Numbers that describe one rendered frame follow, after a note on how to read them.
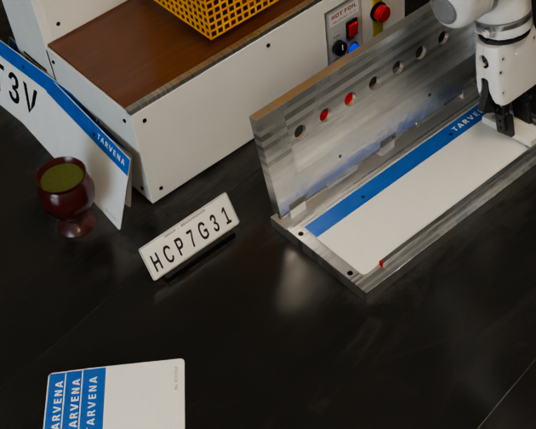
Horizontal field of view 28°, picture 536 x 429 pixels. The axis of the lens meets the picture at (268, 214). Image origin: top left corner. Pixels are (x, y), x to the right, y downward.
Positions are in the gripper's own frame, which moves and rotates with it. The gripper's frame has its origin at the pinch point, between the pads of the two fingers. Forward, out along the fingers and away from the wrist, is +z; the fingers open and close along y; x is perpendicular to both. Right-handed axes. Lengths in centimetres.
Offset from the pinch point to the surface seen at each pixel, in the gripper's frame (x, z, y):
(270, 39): 26.1, -18.2, -22.8
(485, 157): -0.2, 3.2, -7.1
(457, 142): 4.9, 2.1, -7.7
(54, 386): 4, -5, -80
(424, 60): 11.2, -10.1, -6.0
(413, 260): -6.5, 5.2, -29.2
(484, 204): -6.6, 4.7, -14.5
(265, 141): 9.9, -14.6, -37.9
